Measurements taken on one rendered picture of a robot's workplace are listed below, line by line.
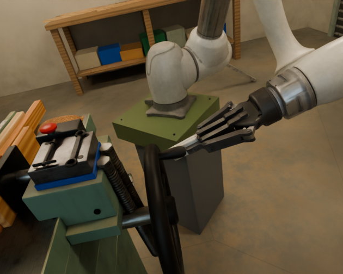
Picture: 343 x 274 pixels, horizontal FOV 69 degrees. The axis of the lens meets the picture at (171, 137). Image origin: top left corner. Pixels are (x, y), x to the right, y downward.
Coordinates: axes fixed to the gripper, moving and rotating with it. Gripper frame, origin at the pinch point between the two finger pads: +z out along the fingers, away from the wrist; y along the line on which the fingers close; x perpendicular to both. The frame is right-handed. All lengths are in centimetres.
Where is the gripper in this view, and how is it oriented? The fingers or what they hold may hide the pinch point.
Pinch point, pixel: (185, 147)
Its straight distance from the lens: 54.3
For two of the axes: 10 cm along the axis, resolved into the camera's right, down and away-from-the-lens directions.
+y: 1.2, 5.7, -8.1
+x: 4.9, 6.8, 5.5
